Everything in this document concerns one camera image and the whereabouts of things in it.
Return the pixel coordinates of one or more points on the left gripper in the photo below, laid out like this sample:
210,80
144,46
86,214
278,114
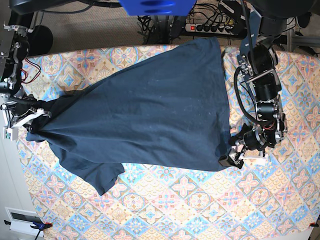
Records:
250,138

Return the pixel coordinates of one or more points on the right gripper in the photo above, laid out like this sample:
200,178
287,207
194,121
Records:
22,112

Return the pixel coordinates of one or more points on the dark navy t-shirt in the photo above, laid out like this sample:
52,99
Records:
169,110

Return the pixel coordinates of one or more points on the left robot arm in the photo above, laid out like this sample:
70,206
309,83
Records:
257,62

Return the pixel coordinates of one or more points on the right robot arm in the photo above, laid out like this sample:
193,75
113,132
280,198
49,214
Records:
20,42

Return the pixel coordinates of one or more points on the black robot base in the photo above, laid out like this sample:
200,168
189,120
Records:
23,7
283,8

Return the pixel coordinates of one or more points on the black round stool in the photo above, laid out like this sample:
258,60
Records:
40,41

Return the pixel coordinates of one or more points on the orange clamp lower right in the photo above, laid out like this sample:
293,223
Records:
314,225

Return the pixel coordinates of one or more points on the blue orange clamp lower left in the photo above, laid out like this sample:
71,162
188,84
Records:
37,226

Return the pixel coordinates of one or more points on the white power strip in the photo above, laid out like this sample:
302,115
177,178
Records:
208,28

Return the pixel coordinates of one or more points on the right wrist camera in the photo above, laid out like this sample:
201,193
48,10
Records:
11,134

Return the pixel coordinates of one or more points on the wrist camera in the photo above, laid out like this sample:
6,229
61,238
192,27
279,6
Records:
11,134
261,161

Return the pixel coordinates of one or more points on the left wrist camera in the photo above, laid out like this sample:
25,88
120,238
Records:
261,161

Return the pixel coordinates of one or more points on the white wall outlet box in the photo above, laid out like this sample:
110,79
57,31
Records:
15,214

